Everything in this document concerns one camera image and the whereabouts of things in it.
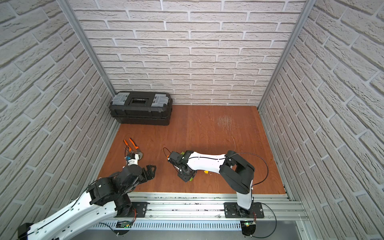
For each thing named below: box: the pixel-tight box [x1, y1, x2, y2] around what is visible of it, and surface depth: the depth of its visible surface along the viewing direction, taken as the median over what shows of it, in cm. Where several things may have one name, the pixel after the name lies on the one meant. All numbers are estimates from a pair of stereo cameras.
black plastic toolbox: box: [109, 91, 173, 126], surface depth 100 cm
